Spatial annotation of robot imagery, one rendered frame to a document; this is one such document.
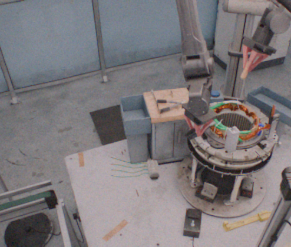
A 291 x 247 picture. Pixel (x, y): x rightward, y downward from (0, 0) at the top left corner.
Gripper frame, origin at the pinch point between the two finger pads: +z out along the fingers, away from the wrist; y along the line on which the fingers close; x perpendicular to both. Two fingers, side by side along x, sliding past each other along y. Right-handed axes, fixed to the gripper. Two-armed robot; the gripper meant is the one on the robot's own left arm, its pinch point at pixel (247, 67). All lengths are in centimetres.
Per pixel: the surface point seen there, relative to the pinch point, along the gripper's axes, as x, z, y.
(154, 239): -19, 67, 12
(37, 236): -36, 157, -62
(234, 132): -4.9, 18.3, 10.4
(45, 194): -47, 81, -31
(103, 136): 37, 130, -131
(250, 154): 2.9, 24.7, 15.2
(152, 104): -8.1, 32.9, -29.3
